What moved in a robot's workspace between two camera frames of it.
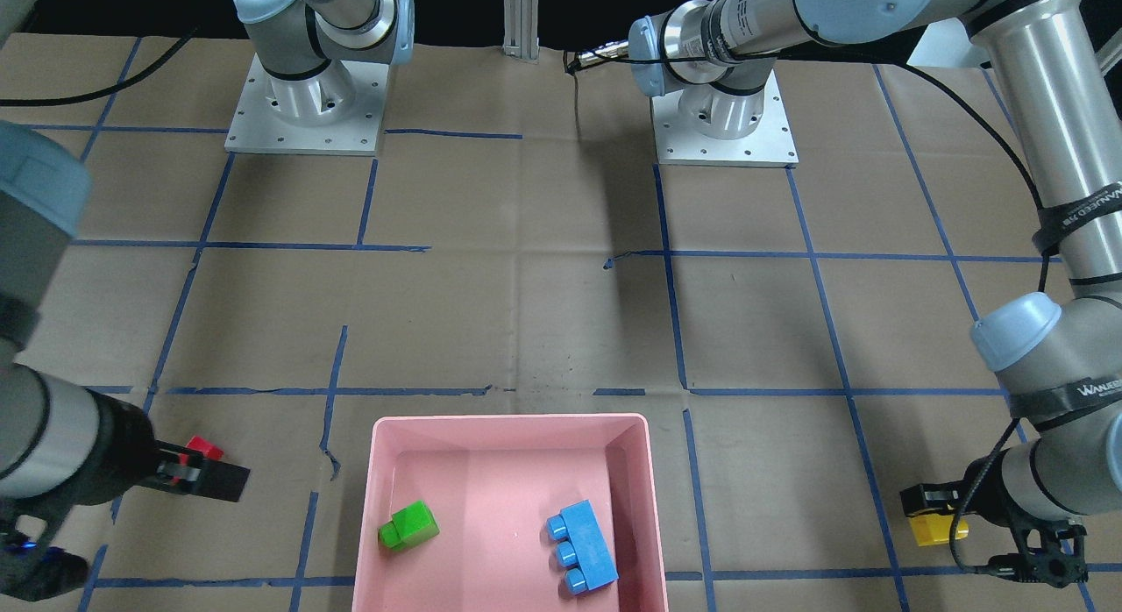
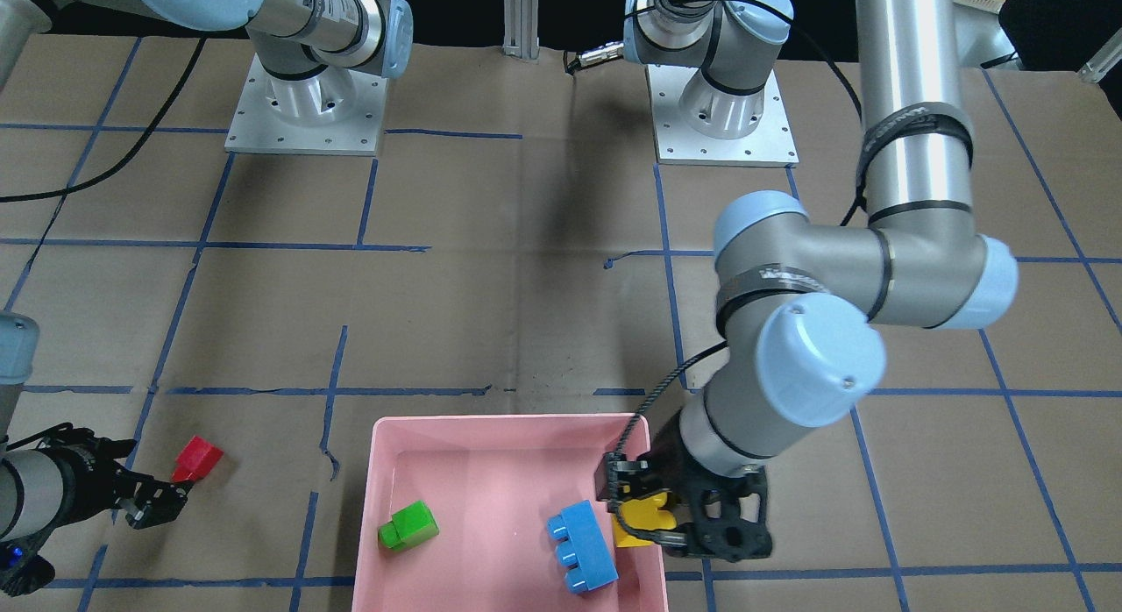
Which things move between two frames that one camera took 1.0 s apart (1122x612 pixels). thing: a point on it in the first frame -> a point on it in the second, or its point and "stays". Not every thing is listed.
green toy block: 408,527 stays
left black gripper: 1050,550 -> 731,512
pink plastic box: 493,482 stays
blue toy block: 585,548 stays
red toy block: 209,450 stays
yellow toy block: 934,529 -> 642,513
